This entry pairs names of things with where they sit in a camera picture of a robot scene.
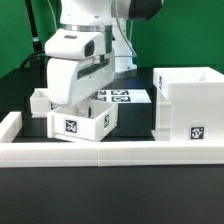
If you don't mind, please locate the white rear drawer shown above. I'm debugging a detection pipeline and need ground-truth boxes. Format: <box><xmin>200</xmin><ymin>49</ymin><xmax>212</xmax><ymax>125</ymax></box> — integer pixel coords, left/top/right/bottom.
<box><xmin>30</xmin><ymin>88</ymin><xmax>59</xmax><ymax>118</ymax></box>

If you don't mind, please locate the white drawer cabinet box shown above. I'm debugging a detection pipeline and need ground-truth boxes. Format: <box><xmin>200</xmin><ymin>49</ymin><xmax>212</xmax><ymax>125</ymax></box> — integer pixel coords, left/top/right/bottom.
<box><xmin>152</xmin><ymin>67</ymin><xmax>224</xmax><ymax>141</ymax></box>

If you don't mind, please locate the thin white cable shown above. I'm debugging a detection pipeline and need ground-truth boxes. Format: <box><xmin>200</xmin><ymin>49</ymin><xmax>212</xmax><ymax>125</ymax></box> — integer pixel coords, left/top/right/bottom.
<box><xmin>46</xmin><ymin>0</ymin><xmax>60</xmax><ymax>34</ymax></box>

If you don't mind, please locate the white U-shaped boundary frame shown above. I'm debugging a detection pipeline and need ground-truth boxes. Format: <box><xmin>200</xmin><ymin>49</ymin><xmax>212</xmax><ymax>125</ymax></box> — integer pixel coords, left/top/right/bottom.
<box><xmin>0</xmin><ymin>112</ymin><xmax>224</xmax><ymax>168</ymax></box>

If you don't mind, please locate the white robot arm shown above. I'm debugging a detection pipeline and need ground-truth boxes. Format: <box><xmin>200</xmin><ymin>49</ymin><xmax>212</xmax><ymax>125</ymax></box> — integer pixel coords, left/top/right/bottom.
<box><xmin>45</xmin><ymin>0</ymin><xmax>164</xmax><ymax>106</ymax></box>

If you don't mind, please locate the white fiducial marker sheet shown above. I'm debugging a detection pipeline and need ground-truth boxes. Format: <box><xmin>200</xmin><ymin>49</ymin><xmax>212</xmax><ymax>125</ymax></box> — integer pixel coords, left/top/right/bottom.
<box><xmin>97</xmin><ymin>89</ymin><xmax>151</xmax><ymax>103</ymax></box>

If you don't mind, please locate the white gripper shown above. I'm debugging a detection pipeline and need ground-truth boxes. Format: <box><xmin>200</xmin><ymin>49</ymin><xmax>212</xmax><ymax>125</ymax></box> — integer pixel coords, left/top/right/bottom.
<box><xmin>45</xmin><ymin>29</ymin><xmax>115</xmax><ymax>106</ymax></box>

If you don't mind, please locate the black cable with connector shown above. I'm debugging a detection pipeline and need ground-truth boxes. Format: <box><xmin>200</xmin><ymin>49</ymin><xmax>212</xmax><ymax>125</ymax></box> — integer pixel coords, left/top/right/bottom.
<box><xmin>20</xmin><ymin>49</ymin><xmax>51</xmax><ymax>69</ymax></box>

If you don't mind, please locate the black vertical pole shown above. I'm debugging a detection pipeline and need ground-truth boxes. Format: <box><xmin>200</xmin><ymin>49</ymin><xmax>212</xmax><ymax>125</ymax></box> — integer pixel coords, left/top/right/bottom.
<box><xmin>24</xmin><ymin>0</ymin><xmax>45</xmax><ymax>68</ymax></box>

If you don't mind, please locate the white drawer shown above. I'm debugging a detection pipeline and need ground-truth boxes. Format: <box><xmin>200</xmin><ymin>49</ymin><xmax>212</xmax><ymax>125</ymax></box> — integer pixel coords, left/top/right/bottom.
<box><xmin>30</xmin><ymin>88</ymin><xmax>59</xmax><ymax>118</ymax></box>
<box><xmin>47</xmin><ymin>100</ymin><xmax>118</xmax><ymax>142</ymax></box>

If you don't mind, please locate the white front drawer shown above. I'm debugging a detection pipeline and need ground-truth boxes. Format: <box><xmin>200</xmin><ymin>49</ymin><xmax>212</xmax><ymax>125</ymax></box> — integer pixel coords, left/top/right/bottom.
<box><xmin>47</xmin><ymin>100</ymin><xmax>118</xmax><ymax>142</ymax></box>

